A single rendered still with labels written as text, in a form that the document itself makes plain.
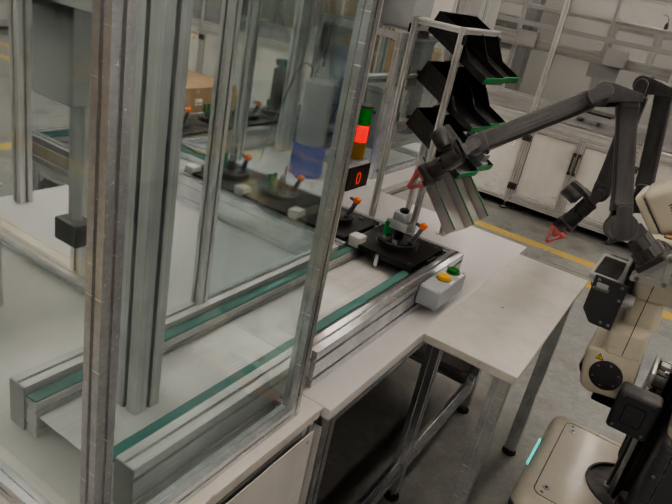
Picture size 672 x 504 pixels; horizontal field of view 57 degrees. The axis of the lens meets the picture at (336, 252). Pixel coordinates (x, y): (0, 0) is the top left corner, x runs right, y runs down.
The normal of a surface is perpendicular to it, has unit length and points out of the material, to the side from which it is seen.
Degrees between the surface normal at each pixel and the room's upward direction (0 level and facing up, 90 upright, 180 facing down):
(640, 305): 90
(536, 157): 90
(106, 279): 90
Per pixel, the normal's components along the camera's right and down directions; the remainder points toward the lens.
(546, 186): -0.54, 0.25
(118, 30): 0.82, 0.37
